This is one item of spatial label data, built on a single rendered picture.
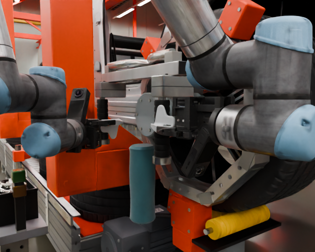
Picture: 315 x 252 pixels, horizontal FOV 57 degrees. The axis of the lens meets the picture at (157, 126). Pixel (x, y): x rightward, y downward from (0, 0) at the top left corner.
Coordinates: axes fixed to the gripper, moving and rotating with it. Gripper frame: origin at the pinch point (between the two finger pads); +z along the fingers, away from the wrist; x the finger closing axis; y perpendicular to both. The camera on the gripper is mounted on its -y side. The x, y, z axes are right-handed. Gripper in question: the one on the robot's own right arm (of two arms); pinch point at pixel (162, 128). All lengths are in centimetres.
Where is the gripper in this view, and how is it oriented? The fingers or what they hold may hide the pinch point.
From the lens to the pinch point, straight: 66.9
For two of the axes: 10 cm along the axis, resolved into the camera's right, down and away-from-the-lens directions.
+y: 0.0, -10.0, -1.0
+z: -5.6, -0.8, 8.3
